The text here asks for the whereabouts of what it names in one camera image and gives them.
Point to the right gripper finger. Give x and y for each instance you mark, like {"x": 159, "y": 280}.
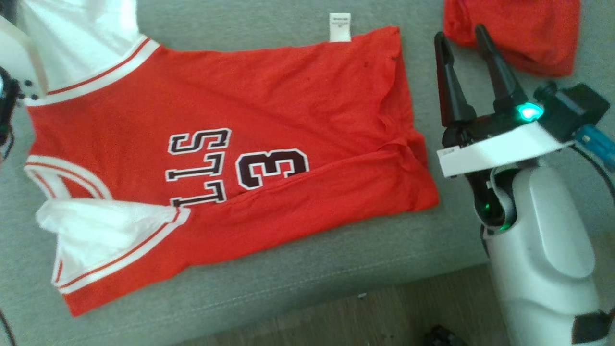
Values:
{"x": 504, "y": 86}
{"x": 454, "y": 91}

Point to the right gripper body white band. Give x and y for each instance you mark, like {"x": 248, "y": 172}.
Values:
{"x": 499, "y": 146}

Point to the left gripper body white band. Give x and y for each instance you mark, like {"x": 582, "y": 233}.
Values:
{"x": 21, "y": 62}

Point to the red shorts white side stripe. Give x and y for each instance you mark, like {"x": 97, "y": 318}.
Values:
{"x": 519, "y": 33}

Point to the red basketball jersey white sleeves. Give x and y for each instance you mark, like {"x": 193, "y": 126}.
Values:
{"x": 288, "y": 96}

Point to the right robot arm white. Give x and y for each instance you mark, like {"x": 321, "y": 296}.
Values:
{"x": 543, "y": 269}

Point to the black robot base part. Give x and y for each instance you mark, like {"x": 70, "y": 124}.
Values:
{"x": 444, "y": 337}

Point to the grey fabric sofa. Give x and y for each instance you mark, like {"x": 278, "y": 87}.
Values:
{"x": 288, "y": 269}

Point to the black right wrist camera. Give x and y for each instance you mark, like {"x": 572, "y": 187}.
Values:
{"x": 574, "y": 108}

